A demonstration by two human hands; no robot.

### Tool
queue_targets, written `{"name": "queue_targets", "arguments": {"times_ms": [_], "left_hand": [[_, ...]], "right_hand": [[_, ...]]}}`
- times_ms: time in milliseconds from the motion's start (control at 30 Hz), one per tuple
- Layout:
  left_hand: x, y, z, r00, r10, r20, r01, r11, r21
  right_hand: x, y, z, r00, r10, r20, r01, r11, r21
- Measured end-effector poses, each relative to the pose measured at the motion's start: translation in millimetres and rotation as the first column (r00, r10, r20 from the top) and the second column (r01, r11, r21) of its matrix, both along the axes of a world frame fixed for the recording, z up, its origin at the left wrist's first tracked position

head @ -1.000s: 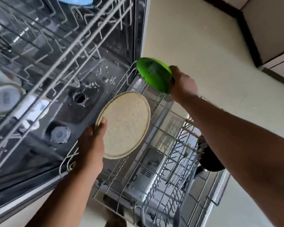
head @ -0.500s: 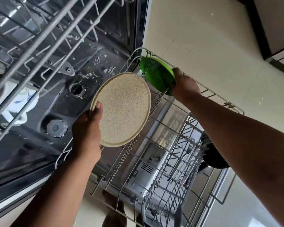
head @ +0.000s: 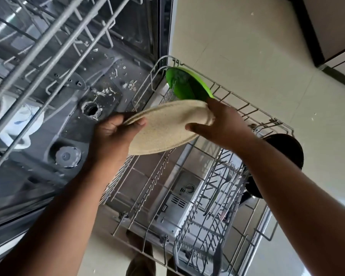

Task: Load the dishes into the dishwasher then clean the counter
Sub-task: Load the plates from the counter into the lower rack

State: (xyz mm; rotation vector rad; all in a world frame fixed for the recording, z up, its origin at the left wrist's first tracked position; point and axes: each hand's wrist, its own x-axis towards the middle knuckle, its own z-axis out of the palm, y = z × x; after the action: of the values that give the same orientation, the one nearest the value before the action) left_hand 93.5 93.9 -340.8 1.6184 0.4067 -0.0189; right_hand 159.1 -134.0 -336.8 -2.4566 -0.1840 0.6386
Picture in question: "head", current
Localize person's right forearm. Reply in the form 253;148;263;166
233;135;345;276

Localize silver dishwasher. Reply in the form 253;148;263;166
0;0;276;276

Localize person's left forearm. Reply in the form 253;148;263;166
0;158;127;276

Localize grey wire cup rack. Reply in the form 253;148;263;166
0;0;133;181

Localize beige speckled round plate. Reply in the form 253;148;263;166
123;99;215;156

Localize wire dish rack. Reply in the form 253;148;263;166
99;55;295;276

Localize white floral teacup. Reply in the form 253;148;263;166
0;92;45;150

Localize black frying pan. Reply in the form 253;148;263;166
244;133;304;199

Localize dark cutlery basket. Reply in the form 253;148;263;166
172;152;248;276

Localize person's left hand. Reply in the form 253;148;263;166
87;112;147;170

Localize person's khaki trousers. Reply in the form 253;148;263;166
126;250;190;276

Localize beige base cabinet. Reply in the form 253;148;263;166
281;0;345;92

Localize person's right hand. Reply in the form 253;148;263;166
185;98;255;153

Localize green plate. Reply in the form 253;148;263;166
165;67;215;102

